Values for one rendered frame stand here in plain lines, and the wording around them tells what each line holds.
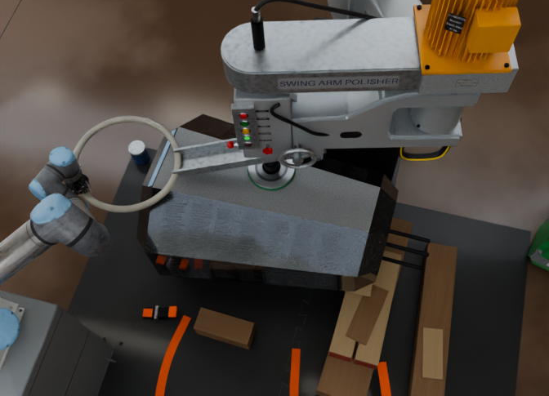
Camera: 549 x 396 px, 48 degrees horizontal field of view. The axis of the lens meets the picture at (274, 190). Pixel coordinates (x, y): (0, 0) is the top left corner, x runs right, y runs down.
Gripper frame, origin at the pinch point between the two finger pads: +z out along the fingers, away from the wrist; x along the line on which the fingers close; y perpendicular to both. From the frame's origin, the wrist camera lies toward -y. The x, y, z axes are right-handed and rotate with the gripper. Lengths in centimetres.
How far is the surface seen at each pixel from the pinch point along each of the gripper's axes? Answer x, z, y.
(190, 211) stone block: 38.9, 6.7, 29.9
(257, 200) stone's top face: 66, -1, 43
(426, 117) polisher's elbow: 124, -59, 67
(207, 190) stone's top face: 49, 1, 27
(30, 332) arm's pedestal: -43, 3, 48
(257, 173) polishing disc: 72, -4, 33
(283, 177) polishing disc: 81, -5, 40
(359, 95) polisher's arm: 104, -66, 49
